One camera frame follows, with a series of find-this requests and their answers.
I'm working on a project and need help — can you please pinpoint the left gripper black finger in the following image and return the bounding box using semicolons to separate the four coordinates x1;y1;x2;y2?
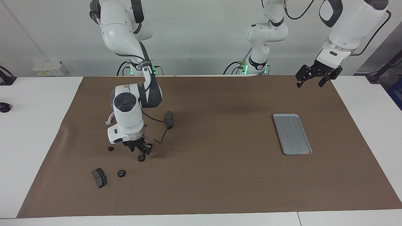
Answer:
296;65;313;88
318;67;343;88

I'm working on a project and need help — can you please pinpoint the grey metal tray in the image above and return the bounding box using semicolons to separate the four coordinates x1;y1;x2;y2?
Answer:
273;114;313;155

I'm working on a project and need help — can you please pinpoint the black stand pole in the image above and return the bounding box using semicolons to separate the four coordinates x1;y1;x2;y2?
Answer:
366;50;402;83

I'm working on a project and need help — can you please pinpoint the wide dark brake pad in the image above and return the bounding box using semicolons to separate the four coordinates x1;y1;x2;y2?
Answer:
92;168;108;189

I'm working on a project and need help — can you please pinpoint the brown paper mat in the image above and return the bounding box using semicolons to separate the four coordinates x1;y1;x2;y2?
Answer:
16;75;402;218

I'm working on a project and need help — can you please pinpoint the blue box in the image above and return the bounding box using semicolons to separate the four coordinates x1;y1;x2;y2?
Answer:
387;80;402;111

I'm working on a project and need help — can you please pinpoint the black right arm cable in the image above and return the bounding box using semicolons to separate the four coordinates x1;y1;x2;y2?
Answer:
115;52;173;145

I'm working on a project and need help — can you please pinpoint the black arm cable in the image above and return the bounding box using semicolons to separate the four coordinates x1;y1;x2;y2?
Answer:
115;52;173;145
284;0;392;56

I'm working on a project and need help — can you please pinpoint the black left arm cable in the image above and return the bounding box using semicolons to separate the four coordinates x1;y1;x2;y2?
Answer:
284;0;392;56

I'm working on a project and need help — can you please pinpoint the black left base cable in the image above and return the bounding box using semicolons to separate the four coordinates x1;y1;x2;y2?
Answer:
224;47;253;75

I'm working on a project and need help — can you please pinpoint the black base cable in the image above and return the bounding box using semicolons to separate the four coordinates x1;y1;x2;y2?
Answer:
224;47;253;75
117;61;131;76

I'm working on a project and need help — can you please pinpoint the black right base cable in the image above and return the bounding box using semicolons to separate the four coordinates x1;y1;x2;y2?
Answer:
117;61;131;76

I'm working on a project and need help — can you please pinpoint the black clamp mount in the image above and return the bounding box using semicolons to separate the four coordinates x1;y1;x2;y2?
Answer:
0;66;17;86

